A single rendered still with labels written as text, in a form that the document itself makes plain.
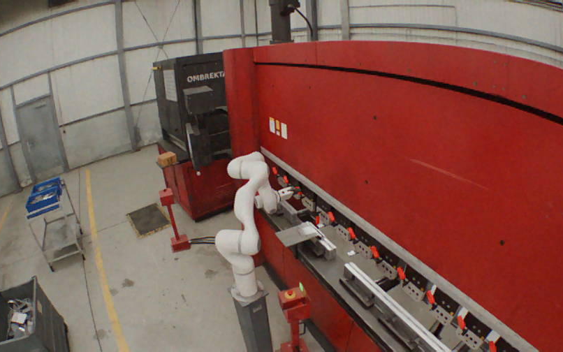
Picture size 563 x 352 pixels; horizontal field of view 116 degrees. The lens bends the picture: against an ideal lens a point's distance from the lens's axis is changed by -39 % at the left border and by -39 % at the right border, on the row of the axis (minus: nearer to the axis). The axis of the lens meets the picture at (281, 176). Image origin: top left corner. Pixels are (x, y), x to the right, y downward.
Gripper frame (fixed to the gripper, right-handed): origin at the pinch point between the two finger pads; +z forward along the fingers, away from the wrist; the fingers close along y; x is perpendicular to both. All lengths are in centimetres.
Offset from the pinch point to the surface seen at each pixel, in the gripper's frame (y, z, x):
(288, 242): 13.8, -16.8, 29.8
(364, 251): -36, 3, 61
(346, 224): -31, 4, 41
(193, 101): 7, -49, -108
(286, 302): 14, -35, 68
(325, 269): 9, -2, 58
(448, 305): -77, 4, 104
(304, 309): 8, -28, 77
